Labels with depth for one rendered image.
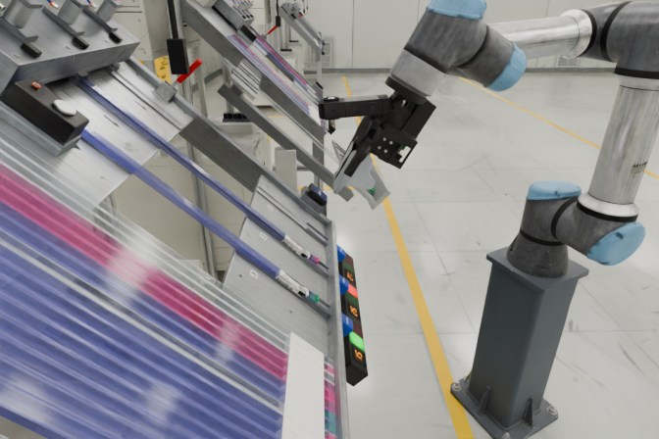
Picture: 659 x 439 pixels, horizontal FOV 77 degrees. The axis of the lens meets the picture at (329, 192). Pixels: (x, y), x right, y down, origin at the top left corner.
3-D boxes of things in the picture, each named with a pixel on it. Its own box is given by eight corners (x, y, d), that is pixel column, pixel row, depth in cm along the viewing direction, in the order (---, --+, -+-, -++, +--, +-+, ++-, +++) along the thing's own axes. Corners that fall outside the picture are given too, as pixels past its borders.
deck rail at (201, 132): (314, 238, 99) (331, 221, 97) (314, 242, 97) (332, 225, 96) (38, 17, 78) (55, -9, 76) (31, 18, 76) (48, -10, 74)
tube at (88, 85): (314, 263, 78) (318, 259, 78) (314, 267, 77) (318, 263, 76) (71, 73, 63) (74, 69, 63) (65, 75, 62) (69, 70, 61)
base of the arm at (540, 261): (531, 242, 122) (538, 212, 118) (580, 268, 109) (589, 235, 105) (494, 255, 115) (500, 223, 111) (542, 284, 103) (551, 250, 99)
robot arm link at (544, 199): (543, 216, 115) (554, 170, 110) (585, 239, 104) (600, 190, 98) (509, 223, 111) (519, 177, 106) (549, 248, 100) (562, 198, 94)
